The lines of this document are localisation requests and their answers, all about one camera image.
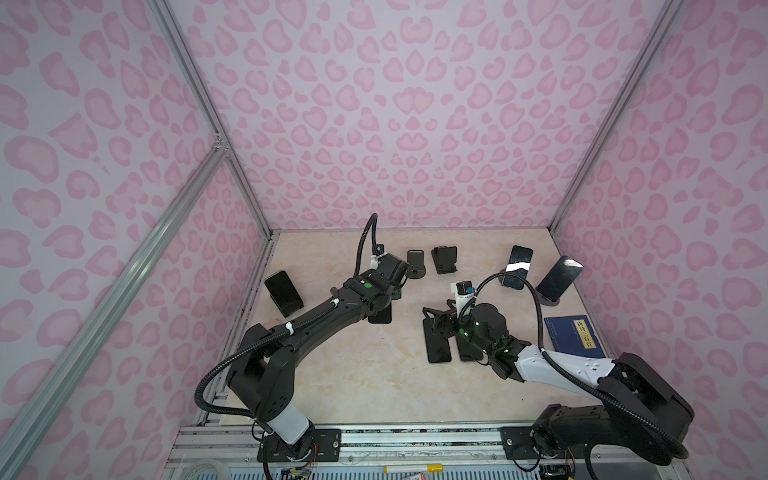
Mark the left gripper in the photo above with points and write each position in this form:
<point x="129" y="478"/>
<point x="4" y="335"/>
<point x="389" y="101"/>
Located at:
<point x="397" y="290"/>

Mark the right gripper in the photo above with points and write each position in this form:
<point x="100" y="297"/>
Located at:
<point x="450" y="316"/>

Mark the round stand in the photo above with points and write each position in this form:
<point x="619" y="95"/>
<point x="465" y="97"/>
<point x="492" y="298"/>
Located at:
<point x="548" y="297"/>
<point x="416" y="264"/>

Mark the black phone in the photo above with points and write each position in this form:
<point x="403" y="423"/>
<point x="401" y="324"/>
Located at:
<point x="562" y="274"/>
<point x="518" y="266"/>
<point x="283" y="293"/>
<point x="467" y="351"/>
<point x="437" y="347"/>
<point x="382" y="317"/>

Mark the black folding phone stand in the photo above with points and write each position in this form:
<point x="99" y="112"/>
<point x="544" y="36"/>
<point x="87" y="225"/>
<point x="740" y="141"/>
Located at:
<point x="445" y="259"/>

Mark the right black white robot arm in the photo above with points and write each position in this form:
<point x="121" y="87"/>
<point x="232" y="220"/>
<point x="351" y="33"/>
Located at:
<point x="634" y="408"/>

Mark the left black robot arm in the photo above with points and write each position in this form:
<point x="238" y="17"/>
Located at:
<point x="244" y="374"/>

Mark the blue book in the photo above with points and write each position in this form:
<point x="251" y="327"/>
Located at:
<point x="574" y="335"/>

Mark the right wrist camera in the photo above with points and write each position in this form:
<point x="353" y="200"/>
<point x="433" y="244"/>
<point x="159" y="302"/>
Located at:
<point x="463" y="291"/>

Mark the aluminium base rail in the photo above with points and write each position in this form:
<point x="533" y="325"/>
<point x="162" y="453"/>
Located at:
<point x="474" y="450"/>

